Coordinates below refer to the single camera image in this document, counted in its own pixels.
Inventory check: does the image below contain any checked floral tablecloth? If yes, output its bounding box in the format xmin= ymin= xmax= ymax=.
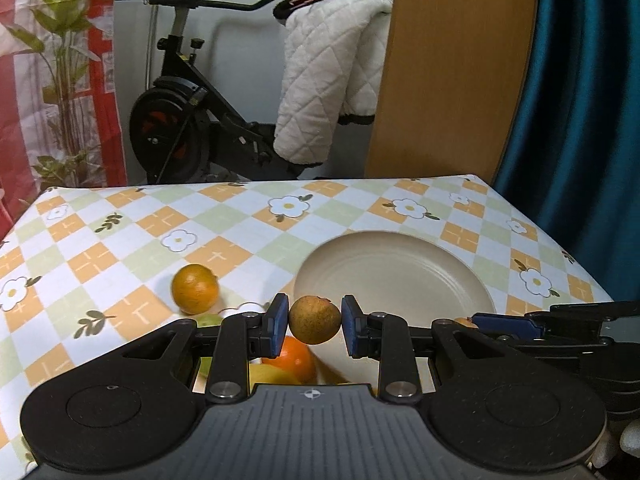
xmin=0 ymin=174 xmax=615 ymax=480

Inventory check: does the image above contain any wooden board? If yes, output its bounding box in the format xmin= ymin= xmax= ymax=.
xmin=365 ymin=0 xmax=542 ymax=181

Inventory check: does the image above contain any yellow lemon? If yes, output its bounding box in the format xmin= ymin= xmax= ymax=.
xmin=248 ymin=364 xmax=303 ymax=387

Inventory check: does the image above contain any teal curtain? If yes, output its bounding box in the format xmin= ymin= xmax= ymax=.
xmin=492 ymin=0 xmax=640 ymax=306

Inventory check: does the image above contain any white quilted jacket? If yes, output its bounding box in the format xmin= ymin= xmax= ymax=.
xmin=272 ymin=0 xmax=396 ymax=167

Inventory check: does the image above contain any green apple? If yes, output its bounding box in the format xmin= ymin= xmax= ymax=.
xmin=192 ymin=312 xmax=224 ymax=381

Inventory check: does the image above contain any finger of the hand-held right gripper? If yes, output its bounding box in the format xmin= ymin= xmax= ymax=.
xmin=472 ymin=312 xmax=546 ymax=342

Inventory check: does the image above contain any person's right hand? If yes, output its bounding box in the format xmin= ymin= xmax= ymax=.
xmin=618 ymin=421 xmax=640 ymax=463

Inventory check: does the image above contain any large orange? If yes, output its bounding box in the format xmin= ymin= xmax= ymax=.
xmin=261 ymin=336 xmax=317 ymax=383

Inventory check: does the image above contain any cream round plate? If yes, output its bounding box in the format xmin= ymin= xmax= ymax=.
xmin=292 ymin=231 xmax=497 ymax=386

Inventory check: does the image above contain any brown round fruit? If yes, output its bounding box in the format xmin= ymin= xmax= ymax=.
xmin=288 ymin=296 xmax=343 ymax=345

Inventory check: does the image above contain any black exercise bike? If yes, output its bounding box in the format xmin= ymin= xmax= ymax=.
xmin=129 ymin=0 xmax=376 ymax=185

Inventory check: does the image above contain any printed red backdrop poster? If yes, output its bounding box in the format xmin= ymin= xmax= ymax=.
xmin=0 ymin=0 xmax=128 ymax=238

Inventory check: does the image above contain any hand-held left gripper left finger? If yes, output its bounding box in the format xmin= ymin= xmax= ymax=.
xmin=122 ymin=294 xmax=291 ymax=404

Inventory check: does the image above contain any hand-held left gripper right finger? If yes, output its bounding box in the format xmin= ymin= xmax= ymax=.
xmin=341 ymin=295 xmax=506 ymax=406

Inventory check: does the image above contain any yellowish orange tangerine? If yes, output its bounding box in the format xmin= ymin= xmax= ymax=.
xmin=171 ymin=264 xmax=220 ymax=315

